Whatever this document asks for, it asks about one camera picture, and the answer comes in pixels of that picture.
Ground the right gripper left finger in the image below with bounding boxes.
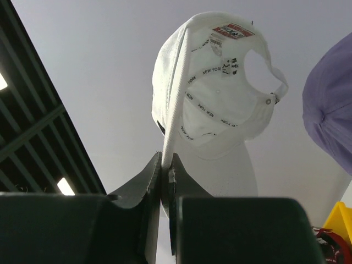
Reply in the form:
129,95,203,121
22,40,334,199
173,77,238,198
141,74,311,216
1,153,161,263

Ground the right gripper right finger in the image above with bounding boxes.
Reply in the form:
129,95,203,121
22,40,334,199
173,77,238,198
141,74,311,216
162,155,325,263

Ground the white baseball cap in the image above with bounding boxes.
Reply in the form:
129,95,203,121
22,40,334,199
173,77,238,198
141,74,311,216
151,10,289,218

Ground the purple baseball cap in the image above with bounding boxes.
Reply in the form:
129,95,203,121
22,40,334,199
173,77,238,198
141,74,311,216
302,35,351,174

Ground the red baseball cap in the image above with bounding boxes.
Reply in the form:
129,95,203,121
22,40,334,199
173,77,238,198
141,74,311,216
312,227,351,264

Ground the yellow plastic bin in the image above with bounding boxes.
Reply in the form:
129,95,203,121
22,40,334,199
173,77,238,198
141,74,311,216
323,202,351,246

